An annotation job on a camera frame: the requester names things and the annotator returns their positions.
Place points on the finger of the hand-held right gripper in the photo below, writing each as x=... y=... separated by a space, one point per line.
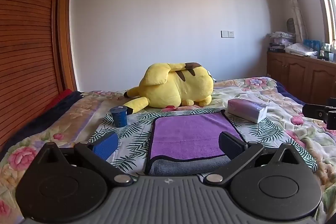
x=315 y=109

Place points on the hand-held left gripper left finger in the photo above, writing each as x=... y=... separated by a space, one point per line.
x=106 y=146

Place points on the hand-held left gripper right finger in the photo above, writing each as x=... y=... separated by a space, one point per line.
x=231 y=145

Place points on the purple towel with grey underside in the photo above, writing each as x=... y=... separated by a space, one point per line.
x=189 y=134

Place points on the blue plastic cup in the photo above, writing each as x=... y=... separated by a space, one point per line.
x=119 y=116

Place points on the leaf-print cloth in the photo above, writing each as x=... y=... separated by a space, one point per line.
x=136 y=132

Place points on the purple tissue pack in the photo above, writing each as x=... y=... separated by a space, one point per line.
x=245 y=109

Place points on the wooden cabinet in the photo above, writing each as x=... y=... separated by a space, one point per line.
x=296 y=74

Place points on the group of small bottles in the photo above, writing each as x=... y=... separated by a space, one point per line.
x=328 y=52

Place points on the white plastic bag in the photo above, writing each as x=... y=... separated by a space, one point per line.
x=300 y=49

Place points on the blue box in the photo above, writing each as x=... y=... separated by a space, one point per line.
x=311 y=45

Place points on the red cloth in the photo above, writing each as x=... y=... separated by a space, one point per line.
x=61 y=98

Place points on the dark blue sheet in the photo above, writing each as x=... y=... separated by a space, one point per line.
x=39 y=119

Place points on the pile of boxes and papers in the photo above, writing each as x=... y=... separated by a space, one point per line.
x=279 y=41

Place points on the yellow plush toy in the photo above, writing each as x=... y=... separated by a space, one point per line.
x=173 y=87

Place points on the small grey figurine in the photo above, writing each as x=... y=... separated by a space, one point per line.
x=290 y=26

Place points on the wooden louvered wardrobe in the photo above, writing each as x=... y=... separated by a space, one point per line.
x=29 y=43

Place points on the white wall socket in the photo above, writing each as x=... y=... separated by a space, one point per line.
x=227 y=34

